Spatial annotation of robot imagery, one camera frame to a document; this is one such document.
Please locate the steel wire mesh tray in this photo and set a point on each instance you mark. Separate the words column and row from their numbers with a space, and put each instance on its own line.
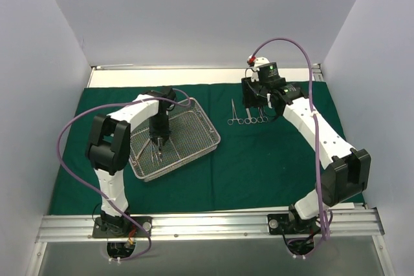
column 192, row 136

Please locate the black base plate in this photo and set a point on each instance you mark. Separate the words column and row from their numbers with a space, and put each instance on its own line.
column 121, row 227
column 279, row 223

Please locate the steel surgical forceps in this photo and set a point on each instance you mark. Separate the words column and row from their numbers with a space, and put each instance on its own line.
column 261, row 117

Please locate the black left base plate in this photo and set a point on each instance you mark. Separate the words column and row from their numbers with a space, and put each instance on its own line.
column 121, row 227

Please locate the steel tweezers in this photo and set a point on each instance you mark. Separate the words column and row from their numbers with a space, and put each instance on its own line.
column 142, row 149

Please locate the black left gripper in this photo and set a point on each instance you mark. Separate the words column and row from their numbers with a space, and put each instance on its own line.
column 158, row 134

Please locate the steel surgical scissors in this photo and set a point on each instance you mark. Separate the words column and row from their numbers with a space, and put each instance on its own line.
column 234, row 119

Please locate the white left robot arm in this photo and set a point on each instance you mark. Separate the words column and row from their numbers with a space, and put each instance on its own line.
column 109, row 146

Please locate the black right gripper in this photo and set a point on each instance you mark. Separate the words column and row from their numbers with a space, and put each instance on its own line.
column 251, row 92

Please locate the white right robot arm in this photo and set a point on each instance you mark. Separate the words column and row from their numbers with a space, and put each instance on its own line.
column 344, row 170

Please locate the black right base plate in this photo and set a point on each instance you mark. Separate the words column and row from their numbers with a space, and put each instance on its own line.
column 279, row 223

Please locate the aluminium front frame rail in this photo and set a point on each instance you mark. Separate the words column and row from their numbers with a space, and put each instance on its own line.
column 233, row 225

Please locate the dark green surgical cloth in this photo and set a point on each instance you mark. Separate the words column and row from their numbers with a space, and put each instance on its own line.
column 258, row 165

